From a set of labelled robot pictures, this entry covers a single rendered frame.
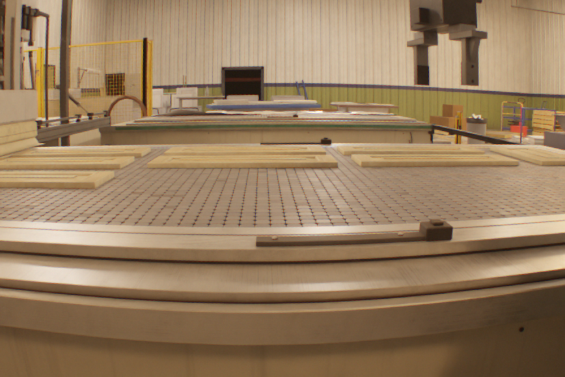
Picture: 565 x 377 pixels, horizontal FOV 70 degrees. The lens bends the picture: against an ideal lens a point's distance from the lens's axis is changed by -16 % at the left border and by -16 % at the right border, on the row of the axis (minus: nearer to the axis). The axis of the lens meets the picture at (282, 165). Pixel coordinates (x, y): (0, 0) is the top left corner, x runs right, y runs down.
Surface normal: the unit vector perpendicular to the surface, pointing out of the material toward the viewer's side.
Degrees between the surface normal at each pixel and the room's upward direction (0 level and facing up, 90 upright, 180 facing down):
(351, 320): 90
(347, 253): 90
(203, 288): 0
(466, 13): 90
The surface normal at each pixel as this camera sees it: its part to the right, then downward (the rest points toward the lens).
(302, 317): 0.04, 0.15
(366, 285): 0.00, -0.99
